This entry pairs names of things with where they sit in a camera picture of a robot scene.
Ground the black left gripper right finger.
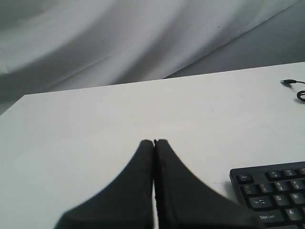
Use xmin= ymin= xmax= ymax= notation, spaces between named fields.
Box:
xmin=154 ymin=139 xmax=260 ymax=229

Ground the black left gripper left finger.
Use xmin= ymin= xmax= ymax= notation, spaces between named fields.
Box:
xmin=55 ymin=140 xmax=154 ymax=229

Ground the black acer keyboard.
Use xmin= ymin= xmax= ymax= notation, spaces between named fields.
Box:
xmin=230 ymin=161 xmax=305 ymax=229

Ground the grey backdrop cloth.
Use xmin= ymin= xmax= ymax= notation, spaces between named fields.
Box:
xmin=0 ymin=0 xmax=305 ymax=112

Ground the black keyboard usb cable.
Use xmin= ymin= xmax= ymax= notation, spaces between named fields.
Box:
xmin=280 ymin=79 xmax=305 ymax=104

